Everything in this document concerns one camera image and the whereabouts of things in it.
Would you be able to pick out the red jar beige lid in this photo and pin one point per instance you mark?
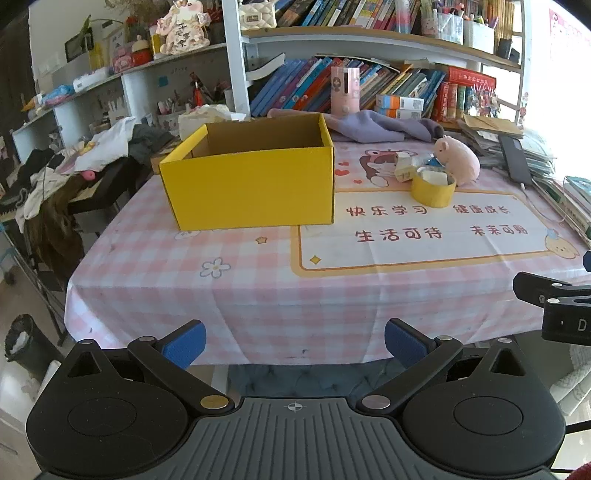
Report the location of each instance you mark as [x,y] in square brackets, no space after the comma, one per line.
[141,54]

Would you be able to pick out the white garment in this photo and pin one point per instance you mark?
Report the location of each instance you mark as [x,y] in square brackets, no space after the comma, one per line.
[104,145]

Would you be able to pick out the orange blue medicine box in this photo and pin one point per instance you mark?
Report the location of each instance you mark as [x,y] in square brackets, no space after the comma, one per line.
[397,114]
[399,102]

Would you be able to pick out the white wet wipes pack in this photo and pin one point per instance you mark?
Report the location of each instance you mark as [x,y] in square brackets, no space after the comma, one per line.
[90,79]

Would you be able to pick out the pink cow figurine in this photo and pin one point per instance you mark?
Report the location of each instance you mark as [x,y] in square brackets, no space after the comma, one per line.
[182,30]

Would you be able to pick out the row of leaning books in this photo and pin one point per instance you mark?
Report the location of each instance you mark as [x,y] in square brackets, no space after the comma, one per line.
[286,87]

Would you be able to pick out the pink wall poster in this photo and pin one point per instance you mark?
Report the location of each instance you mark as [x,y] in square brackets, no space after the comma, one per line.
[568,34]

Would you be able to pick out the black waste bin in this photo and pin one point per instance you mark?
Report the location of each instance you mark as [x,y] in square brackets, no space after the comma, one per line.
[27,355]

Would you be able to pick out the dark grey garment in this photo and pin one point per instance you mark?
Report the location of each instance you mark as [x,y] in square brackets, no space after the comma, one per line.
[150,138]

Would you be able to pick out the floral tissue box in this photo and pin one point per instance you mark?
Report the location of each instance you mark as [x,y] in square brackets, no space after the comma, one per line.
[198,122]

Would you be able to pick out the pink patterned box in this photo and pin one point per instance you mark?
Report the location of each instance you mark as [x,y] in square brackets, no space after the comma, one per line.
[122,62]

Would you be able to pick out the white pen holder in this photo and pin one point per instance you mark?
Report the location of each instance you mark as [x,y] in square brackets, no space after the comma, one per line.
[478,37]

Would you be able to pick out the pink plush pig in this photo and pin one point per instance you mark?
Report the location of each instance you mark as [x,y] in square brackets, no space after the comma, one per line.
[458,159]

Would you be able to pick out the blue wet wipes pack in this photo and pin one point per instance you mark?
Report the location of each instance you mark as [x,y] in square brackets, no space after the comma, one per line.
[57,95]

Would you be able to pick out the small blue block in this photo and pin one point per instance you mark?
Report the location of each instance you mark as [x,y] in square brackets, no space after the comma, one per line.
[433,161]

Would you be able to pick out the small cream box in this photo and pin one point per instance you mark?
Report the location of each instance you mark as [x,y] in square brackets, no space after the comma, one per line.
[405,170]

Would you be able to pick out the yellow cardboard box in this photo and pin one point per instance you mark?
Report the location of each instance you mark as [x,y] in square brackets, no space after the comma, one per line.
[249,189]

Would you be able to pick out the brown paper envelope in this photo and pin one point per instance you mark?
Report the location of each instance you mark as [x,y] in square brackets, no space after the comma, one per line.
[489,123]

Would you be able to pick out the red boxed book set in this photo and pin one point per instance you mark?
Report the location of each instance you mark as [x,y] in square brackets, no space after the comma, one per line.
[455,99]

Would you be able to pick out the row of upright books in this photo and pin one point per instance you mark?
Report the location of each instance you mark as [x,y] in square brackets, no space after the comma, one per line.
[346,11]

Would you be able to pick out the yellow tape roll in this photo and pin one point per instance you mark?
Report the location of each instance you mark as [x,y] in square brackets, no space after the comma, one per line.
[431,196]

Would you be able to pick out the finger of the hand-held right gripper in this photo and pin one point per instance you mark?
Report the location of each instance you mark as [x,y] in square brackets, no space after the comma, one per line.
[587,261]
[545,287]

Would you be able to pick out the white charger plug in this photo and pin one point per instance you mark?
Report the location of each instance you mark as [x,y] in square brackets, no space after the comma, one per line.
[436,177]

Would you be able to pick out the purple cloth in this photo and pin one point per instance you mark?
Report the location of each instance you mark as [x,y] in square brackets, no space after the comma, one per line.
[369,124]

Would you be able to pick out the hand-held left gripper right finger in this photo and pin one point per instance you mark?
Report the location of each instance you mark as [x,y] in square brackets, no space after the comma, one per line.
[402,344]

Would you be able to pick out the stack of books and papers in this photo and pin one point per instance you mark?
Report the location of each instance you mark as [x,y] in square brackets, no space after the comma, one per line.
[540,159]

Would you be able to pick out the pink cylindrical humidifier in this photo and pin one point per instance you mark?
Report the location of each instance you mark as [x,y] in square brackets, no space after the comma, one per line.
[345,90]

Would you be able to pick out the cream quilted handbag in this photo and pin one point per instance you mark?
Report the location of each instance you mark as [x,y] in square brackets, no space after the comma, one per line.
[256,14]

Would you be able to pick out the white bookshelf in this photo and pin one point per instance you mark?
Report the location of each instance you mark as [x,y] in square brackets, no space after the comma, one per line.
[238,69]

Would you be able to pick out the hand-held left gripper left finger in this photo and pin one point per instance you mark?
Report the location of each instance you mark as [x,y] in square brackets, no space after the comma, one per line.
[187,345]

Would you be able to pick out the black tablet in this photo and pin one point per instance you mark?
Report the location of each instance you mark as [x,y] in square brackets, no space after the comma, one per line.
[515,159]

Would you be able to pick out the black picture frame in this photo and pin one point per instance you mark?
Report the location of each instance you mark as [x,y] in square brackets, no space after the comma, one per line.
[78,46]

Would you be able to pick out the brown garment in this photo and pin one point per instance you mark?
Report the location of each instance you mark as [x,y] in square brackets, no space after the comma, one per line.
[60,230]

